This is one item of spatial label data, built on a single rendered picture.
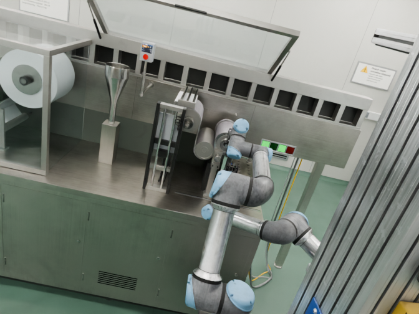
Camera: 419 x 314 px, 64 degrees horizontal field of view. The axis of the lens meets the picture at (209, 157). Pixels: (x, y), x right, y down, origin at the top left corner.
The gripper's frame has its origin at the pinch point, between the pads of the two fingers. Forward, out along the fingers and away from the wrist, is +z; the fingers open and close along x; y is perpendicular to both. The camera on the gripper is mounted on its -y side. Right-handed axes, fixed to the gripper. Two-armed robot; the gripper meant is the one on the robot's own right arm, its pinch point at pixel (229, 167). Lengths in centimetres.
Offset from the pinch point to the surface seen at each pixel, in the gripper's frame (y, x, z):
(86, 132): -13, 101, 30
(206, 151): 8.1, 16.7, -2.8
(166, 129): 20.2, 41.9, -12.6
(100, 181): -19, 73, -19
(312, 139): 21, -54, 30
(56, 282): -95, 91, -29
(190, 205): -19.0, 18.7, -22.4
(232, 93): 37, 7, 38
